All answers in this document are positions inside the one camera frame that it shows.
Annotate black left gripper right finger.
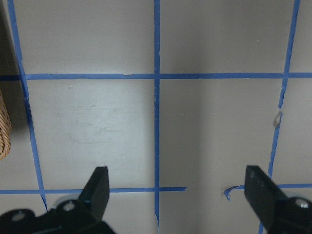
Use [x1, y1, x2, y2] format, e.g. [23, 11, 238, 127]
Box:
[244, 165, 288, 229]

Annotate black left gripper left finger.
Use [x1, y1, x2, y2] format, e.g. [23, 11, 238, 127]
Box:
[78, 166, 109, 221]

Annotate brown wicker basket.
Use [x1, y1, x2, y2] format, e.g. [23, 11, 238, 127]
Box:
[0, 92, 12, 160]

